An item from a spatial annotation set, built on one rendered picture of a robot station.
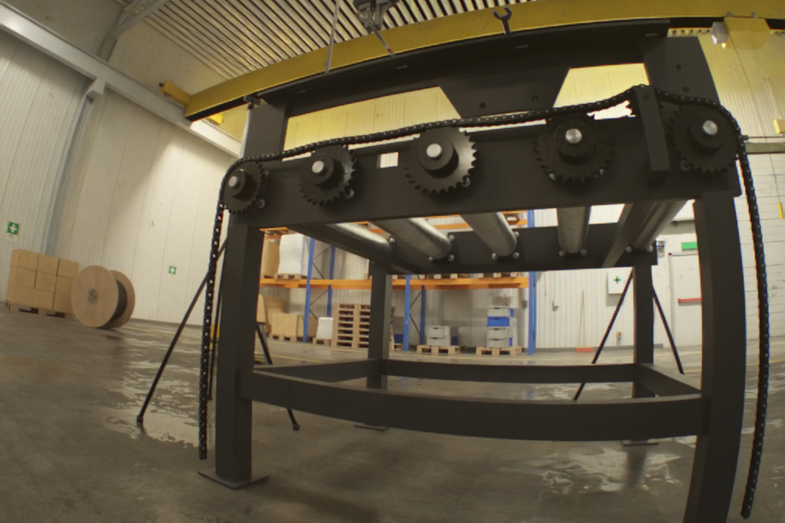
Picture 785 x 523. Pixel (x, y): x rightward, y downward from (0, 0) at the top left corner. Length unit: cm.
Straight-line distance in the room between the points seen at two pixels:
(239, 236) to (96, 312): 603
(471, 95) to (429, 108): 1114
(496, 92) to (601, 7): 760
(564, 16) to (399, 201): 760
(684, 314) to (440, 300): 601
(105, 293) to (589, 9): 977
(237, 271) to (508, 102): 84
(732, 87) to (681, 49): 1168
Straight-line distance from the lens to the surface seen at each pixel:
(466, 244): 188
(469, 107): 103
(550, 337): 988
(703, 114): 93
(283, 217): 114
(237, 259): 119
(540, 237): 183
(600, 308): 992
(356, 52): 927
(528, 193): 90
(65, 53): 1120
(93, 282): 720
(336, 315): 945
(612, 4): 865
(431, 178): 90
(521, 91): 103
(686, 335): 1024
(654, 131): 88
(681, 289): 1025
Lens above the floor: 48
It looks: 14 degrees up
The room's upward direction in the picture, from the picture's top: 3 degrees clockwise
